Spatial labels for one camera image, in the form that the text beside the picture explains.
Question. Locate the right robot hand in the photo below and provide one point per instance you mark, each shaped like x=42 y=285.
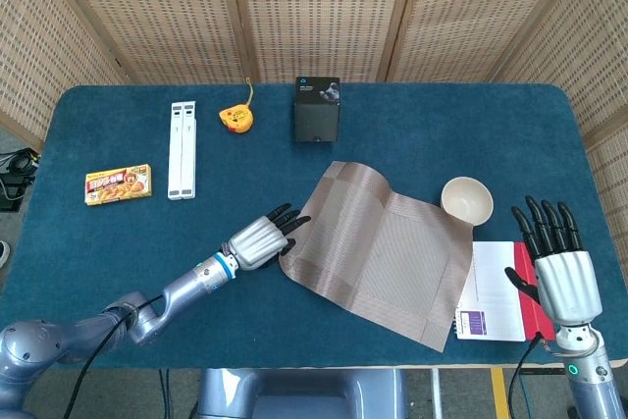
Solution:
x=569 y=281

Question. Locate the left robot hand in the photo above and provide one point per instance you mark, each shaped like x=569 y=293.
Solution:
x=257 y=245

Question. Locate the white bowl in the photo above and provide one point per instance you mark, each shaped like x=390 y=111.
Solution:
x=466 y=200

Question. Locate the gray woven placemat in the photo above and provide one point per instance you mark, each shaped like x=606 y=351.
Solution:
x=392 y=252

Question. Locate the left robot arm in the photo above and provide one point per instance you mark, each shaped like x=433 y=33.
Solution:
x=186 y=286

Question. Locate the red hardcover book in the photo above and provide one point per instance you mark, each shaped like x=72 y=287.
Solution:
x=535 y=321

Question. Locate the white spiral notebook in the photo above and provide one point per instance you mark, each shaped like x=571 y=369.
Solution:
x=490 y=281

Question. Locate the white folding stand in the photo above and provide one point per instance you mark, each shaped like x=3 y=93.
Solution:
x=181 y=154

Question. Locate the yellow tape measure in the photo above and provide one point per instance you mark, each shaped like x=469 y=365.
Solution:
x=235 y=120

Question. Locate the black cardboard box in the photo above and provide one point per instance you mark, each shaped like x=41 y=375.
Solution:
x=316 y=120

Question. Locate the yellow curry roux box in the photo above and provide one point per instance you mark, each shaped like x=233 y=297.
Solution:
x=118 y=183

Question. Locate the blue-gray robot torso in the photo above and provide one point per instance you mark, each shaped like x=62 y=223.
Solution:
x=294 y=394

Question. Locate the blue table cover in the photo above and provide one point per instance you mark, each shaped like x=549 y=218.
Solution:
x=392 y=144

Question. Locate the white table leg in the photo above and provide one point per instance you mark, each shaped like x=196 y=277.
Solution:
x=435 y=389

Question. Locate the woven folding screen panel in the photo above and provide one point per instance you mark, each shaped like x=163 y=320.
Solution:
x=319 y=7
x=466 y=12
x=162 y=12
x=589 y=46
x=39 y=46

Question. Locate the white sneaker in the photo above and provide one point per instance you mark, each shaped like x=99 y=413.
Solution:
x=3 y=254

